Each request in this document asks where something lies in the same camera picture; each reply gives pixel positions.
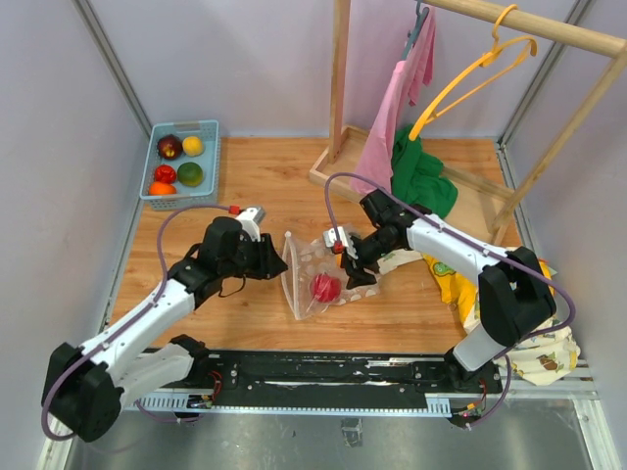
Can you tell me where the pink shirt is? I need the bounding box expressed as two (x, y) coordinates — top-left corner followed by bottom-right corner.
(354, 7), (436, 191)

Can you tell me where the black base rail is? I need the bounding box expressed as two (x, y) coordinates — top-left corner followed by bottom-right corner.
(142, 351), (503, 417)

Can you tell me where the teal hanger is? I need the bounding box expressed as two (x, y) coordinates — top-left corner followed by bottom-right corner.
(401, 1), (429, 61)

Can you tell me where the dark red fake apple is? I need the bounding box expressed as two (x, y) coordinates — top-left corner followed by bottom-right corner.
(157, 134), (183, 161)

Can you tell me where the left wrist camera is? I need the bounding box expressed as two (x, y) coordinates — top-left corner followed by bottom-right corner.
(236, 206), (265, 242)

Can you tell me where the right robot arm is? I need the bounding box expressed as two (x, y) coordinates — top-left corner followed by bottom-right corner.
(332, 190), (556, 392)

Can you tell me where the clear zip top bag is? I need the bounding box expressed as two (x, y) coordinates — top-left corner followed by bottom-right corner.
(280, 231), (381, 320)

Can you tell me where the round green fake fruit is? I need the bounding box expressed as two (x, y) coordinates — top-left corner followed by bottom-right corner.
(177, 162), (204, 187)

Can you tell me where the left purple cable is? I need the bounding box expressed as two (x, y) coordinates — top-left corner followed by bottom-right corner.
(40, 204), (240, 443)

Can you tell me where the dinosaur print cloth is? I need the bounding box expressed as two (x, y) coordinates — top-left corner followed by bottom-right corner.
(379, 250), (581, 386)

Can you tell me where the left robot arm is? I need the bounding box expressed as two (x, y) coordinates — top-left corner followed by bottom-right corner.
(41, 207), (287, 443)

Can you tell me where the red fake fruit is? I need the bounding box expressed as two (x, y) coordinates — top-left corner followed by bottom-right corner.
(310, 273), (342, 304)

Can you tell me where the light blue plastic basket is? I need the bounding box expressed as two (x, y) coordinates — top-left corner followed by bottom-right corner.
(140, 119), (221, 211)

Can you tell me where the green cloth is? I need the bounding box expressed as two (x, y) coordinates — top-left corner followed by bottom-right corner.
(391, 125), (458, 218)

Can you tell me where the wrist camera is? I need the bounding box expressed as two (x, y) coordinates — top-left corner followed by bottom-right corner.
(236, 206), (265, 242)
(322, 226), (353, 255)

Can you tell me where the yellow fake fruit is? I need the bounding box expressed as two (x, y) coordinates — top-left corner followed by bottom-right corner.
(182, 135), (205, 157)

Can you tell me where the orange round fake fruit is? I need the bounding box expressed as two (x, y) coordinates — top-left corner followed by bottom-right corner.
(148, 181), (177, 197)

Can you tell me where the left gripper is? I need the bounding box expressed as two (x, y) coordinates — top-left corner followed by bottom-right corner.
(220, 232), (288, 280)

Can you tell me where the wooden clothes rack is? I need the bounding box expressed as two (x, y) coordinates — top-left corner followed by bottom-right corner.
(308, 0), (627, 236)

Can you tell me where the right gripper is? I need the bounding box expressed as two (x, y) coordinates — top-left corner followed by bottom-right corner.
(340, 230), (399, 290)

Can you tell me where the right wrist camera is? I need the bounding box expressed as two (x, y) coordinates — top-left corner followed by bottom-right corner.
(322, 226), (353, 255)

